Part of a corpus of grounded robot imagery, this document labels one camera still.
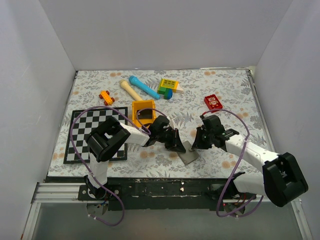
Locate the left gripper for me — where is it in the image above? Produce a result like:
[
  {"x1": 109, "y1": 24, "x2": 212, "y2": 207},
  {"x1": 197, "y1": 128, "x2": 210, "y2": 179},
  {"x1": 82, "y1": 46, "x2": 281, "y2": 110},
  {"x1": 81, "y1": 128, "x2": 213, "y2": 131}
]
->
[{"x1": 156, "y1": 128, "x2": 185, "y2": 153}]

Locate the grey card holder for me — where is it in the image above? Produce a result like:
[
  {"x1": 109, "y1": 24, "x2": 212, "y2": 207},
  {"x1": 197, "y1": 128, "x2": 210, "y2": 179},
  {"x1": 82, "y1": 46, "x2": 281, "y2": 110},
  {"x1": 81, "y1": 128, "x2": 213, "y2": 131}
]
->
[{"x1": 177, "y1": 141, "x2": 200, "y2": 166}]

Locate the yellow toy bin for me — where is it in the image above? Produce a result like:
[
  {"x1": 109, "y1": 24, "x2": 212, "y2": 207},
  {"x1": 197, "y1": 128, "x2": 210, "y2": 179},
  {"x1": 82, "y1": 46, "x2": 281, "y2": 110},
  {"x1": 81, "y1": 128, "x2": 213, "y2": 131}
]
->
[{"x1": 132, "y1": 100, "x2": 156, "y2": 128}]

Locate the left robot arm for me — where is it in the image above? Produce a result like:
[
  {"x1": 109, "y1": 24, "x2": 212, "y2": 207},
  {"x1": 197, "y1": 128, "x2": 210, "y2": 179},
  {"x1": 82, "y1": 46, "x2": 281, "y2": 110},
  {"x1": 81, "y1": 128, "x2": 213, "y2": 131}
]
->
[{"x1": 85, "y1": 115, "x2": 186, "y2": 200}]

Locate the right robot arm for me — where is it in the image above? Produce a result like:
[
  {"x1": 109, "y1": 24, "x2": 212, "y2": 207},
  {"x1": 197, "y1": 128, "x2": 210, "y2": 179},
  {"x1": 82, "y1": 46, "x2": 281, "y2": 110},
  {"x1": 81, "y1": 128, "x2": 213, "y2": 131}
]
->
[{"x1": 192, "y1": 114, "x2": 309, "y2": 207}]

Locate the remaining black card in bin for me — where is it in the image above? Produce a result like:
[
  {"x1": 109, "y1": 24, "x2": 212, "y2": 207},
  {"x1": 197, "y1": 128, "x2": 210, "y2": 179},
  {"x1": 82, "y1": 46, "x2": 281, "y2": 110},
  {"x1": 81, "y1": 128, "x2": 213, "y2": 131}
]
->
[{"x1": 137, "y1": 109, "x2": 153, "y2": 120}]

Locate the red owl block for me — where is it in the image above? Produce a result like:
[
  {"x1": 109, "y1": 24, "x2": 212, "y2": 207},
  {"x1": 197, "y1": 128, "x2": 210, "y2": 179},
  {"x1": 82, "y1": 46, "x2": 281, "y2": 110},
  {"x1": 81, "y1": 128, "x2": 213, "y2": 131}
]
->
[{"x1": 204, "y1": 94, "x2": 223, "y2": 110}]

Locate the colourful block house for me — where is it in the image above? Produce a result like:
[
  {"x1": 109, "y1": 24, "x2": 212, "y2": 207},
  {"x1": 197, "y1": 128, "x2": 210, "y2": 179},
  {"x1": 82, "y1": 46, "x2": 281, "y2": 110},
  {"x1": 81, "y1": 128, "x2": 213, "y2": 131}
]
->
[{"x1": 157, "y1": 78, "x2": 184, "y2": 100}]

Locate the cream wooden pin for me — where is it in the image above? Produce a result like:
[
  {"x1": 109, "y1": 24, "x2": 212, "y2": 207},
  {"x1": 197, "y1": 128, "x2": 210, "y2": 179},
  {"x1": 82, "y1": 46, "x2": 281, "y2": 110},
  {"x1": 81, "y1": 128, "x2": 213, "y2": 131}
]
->
[{"x1": 119, "y1": 79, "x2": 143, "y2": 101}]

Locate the orange toy car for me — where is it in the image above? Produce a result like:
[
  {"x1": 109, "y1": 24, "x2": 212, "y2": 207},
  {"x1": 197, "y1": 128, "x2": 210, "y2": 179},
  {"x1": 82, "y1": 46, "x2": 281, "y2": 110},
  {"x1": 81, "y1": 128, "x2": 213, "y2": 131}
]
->
[{"x1": 98, "y1": 90, "x2": 115, "y2": 106}]

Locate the black white chessboard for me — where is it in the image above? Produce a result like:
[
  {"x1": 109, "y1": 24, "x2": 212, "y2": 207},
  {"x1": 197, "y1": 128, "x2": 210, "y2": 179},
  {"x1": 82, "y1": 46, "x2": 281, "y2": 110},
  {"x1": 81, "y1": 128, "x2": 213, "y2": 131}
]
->
[{"x1": 63, "y1": 107, "x2": 128, "y2": 164}]

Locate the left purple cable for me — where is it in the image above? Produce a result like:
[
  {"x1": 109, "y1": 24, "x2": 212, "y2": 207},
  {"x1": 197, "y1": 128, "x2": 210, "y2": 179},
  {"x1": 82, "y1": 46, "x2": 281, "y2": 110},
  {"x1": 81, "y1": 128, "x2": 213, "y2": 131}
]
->
[{"x1": 69, "y1": 106, "x2": 171, "y2": 227}]

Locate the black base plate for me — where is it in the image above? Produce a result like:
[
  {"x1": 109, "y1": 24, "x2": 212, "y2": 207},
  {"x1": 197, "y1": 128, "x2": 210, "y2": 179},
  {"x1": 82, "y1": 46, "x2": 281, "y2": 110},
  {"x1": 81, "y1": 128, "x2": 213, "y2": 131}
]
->
[{"x1": 43, "y1": 176, "x2": 258, "y2": 212}]

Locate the aluminium frame rail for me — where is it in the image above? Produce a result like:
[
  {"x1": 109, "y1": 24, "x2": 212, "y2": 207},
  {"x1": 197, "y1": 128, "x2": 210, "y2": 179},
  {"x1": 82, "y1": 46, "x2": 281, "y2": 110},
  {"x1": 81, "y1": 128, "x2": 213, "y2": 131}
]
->
[{"x1": 22, "y1": 183, "x2": 313, "y2": 240}]

